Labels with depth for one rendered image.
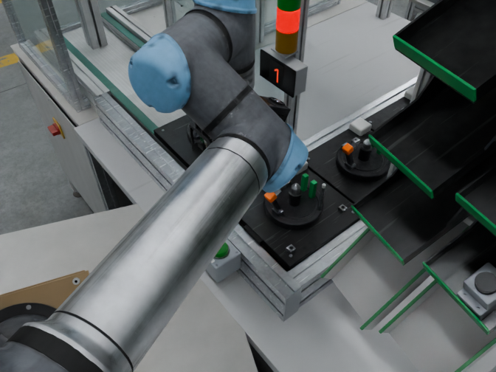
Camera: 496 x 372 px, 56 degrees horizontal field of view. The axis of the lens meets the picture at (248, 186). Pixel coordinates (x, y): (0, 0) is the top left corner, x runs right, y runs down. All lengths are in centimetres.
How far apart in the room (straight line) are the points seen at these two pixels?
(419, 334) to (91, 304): 68
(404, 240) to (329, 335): 35
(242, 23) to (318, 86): 113
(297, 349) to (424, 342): 27
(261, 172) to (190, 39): 16
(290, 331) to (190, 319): 22
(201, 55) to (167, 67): 5
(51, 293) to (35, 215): 169
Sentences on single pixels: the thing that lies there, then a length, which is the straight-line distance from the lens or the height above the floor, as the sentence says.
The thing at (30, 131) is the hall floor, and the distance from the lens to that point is 311.
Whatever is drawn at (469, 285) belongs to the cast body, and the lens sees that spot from 73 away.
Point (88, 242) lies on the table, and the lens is 126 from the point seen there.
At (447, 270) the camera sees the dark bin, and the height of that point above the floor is 120.
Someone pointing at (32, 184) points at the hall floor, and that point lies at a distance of 276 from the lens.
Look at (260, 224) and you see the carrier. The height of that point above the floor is 97.
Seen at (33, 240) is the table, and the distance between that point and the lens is 131.
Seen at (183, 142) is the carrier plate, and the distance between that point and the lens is 130.
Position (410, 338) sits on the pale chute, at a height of 101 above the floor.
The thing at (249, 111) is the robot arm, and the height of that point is 150.
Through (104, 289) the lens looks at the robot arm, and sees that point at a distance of 37.
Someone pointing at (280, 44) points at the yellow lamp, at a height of 128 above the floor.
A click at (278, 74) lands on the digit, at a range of 112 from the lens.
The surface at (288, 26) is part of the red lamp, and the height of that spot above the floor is 133.
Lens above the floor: 182
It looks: 47 degrees down
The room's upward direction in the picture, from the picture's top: straight up
